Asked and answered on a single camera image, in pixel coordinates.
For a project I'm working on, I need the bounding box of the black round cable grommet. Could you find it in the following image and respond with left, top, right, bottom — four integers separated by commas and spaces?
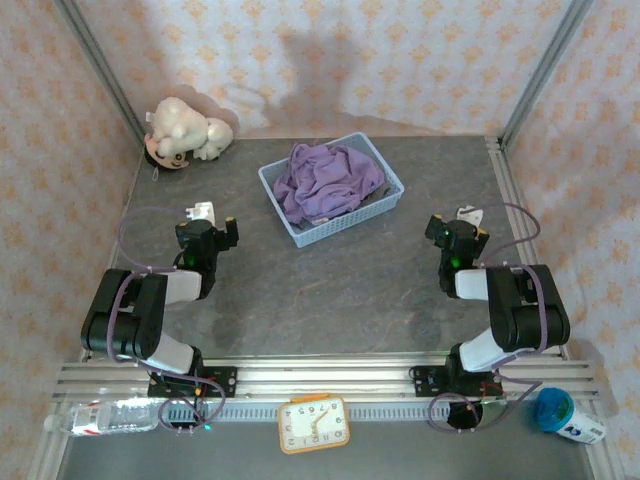
446, 402, 485, 431

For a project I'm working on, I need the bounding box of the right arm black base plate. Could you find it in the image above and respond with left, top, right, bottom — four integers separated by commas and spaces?
408, 364, 506, 401

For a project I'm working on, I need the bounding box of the white cup with blue lid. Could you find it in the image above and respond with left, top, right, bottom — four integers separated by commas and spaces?
532, 387, 607, 445

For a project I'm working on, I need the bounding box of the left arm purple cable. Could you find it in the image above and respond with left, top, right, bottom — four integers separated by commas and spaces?
107, 207, 227, 435

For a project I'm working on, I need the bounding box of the purple shirt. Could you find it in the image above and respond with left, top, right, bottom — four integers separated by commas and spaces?
272, 142, 387, 225

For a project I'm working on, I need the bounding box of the orange alarm clock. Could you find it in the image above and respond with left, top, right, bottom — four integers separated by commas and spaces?
277, 394, 351, 455

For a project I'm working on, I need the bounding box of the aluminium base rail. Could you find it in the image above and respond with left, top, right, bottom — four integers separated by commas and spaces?
49, 352, 604, 401

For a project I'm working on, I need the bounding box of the white plush doll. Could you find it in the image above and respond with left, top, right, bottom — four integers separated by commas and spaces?
143, 96, 235, 181

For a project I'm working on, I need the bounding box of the grey slotted cable duct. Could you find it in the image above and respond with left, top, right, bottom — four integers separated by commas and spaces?
164, 402, 501, 422

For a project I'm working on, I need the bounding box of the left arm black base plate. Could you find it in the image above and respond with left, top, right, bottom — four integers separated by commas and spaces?
147, 366, 239, 400

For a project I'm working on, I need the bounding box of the aluminium frame post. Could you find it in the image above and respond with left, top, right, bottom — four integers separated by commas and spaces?
54, 0, 146, 149
499, 0, 594, 146

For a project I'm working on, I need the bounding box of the clear plastic water bottle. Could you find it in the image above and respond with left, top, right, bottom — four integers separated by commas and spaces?
43, 398, 161, 437

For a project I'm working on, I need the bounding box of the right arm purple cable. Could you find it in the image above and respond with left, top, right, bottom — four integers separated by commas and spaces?
427, 202, 572, 434

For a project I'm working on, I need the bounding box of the light blue plastic basket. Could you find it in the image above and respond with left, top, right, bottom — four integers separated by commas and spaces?
257, 131, 405, 249

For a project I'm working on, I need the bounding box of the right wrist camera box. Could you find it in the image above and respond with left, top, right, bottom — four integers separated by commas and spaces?
456, 204, 485, 227

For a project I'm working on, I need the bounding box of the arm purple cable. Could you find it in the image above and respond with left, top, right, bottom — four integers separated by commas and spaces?
107, 207, 227, 435
427, 202, 572, 434

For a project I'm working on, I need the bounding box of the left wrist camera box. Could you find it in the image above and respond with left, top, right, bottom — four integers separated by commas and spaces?
184, 200, 217, 225

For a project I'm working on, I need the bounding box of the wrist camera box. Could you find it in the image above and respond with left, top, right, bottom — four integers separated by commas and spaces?
184, 200, 217, 225
456, 204, 485, 227

